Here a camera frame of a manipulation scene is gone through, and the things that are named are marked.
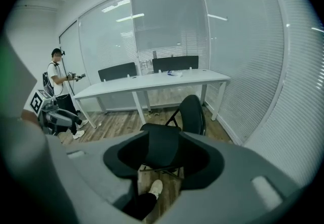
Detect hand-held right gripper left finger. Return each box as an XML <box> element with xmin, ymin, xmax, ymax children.
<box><xmin>47</xmin><ymin>130</ymin><xmax>150</xmax><ymax>224</ymax></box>

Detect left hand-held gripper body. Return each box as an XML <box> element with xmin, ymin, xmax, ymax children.
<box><xmin>28</xmin><ymin>88</ymin><xmax>60</xmax><ymax>136</ymax></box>

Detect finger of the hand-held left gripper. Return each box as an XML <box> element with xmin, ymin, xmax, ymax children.
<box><xmin>47</xmin><ymin>108</ymin><xmax>79</xmax><ymax>128</ymax></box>

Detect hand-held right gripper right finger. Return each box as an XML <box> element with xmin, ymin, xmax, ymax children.
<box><xmin>151</xmin><ymin>131</ymin><xmax>302</xmax><ymax>224</ymax></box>

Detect black folding chair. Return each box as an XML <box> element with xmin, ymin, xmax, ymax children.
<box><xmin>138</xmin><ymin>94</ymin><xmax>207</xmax><ymax>181</ymax></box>

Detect person's left forearm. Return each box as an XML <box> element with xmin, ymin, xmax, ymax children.
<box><xmin>20</xmin><ymin>110</ymin><xmax>40</xmax><ymax>127</ymax></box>

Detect person's black trousers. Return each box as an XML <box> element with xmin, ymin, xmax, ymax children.
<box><xmin>121</xmin><ymin>192</ymin><xmax>158</xmax><ymax>221</ymax></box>

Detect person's right white shoe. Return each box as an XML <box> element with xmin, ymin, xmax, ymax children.
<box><xmin>148</xmin><ymin>179</ymin><xmax>164</xmax><ymax>200</ymax></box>

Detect black desk divider panel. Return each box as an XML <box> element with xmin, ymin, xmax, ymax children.
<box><xmin>98</xmin><ymin>62</ymin><xmax>137</xmax><ymax>82</ymax></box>
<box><xmin>152</xmin><ymin>55</ymin><xmax>199</xmax><ymax>73</ymax></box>

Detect long white desk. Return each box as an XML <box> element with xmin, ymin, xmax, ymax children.
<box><xmin>72</xmin><ymin>68</ymin><xmax>231</xmax><ymax>129</ymax></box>

